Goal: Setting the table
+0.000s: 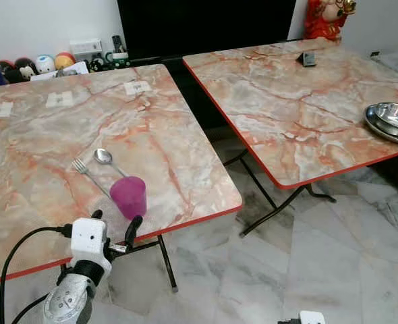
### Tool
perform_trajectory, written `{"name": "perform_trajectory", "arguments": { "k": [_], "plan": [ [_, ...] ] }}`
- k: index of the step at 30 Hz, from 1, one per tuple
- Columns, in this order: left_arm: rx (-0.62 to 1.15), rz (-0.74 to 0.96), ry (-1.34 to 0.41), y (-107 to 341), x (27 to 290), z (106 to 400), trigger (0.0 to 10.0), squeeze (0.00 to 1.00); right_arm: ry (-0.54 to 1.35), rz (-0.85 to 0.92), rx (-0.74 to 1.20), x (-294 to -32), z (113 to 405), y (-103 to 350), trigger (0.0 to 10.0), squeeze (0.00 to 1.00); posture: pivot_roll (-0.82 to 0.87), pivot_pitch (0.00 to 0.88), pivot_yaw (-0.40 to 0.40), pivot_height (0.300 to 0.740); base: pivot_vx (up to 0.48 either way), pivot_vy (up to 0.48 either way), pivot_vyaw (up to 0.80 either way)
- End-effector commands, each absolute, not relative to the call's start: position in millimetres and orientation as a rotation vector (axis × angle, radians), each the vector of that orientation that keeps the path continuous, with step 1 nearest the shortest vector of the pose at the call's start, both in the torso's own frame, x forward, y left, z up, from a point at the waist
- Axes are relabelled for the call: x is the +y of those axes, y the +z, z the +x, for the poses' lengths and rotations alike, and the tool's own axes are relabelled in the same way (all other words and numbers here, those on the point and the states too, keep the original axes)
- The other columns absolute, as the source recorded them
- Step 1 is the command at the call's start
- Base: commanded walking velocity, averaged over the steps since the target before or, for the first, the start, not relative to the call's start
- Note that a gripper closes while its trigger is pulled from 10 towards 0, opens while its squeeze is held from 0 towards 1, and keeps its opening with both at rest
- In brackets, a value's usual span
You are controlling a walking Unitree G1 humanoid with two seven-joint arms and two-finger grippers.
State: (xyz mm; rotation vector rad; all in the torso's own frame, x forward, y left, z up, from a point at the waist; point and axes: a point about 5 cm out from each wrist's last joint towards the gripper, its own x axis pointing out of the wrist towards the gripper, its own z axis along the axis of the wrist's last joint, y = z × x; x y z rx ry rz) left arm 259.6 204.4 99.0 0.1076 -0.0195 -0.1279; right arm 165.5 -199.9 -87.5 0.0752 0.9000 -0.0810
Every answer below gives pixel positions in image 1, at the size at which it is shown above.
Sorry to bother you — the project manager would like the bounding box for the purple plastic cup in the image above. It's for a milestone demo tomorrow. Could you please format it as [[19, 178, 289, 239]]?
[[110, 176, 148, 220]]

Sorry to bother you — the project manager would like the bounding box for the silver metal fork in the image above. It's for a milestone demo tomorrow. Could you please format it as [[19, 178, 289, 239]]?
[[72, 158, 113, 198]]

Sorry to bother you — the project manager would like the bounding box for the silver metal spoon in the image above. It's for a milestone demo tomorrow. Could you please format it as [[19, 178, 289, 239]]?
[[94, 148, 128, 179]]

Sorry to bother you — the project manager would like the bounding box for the stainless steel plate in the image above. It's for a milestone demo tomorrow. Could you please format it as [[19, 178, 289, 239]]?
[[364, 108, 398, 145]]

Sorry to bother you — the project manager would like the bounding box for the stainless steel bowl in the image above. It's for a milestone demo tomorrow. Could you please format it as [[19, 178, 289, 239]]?
[[368, 102, 398, 133]]

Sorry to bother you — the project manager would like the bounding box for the white printed card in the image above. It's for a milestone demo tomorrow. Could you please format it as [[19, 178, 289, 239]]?
[[30, 61, 90, 81]]

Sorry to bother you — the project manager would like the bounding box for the green and white mug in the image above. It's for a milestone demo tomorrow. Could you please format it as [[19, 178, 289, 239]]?
[[105, 51, 131, 69]]

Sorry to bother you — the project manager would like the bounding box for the orange round doll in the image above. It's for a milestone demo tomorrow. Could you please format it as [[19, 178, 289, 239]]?
[[55, 52, 77, 70]]

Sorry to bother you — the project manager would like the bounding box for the white round doll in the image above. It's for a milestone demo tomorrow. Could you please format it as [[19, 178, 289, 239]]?
[[36, 55, 57, 74]]

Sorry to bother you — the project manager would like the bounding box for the black round doll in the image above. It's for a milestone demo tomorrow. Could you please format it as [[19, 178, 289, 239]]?
[[0, 59, 38, 84]]

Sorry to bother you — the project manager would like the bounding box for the white rectangular box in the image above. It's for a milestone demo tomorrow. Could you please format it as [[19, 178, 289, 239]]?
[[69, 39, 104, 59]]

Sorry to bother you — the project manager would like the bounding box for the black television screen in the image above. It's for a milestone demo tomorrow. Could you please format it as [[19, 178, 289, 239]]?
[[117, 0, 298, 61]]

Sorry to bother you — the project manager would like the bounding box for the small black box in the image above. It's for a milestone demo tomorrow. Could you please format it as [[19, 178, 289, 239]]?
[[298, 51, 318, 68]]

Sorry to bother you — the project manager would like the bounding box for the red figurine statue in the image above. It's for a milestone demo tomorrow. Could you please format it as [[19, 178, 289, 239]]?
[[304, 0, 358, 42]]

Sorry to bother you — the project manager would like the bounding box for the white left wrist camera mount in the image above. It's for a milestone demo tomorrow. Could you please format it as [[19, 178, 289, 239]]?
[[71, 217, 113, 265]]

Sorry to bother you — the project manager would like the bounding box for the black metal table frame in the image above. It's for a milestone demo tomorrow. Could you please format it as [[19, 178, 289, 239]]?
[[106, 233, 180, 293], [223, 148, 337, 238]]

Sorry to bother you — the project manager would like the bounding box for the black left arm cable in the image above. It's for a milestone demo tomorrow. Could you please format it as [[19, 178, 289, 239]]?
[[0, 225, 74, 324]]

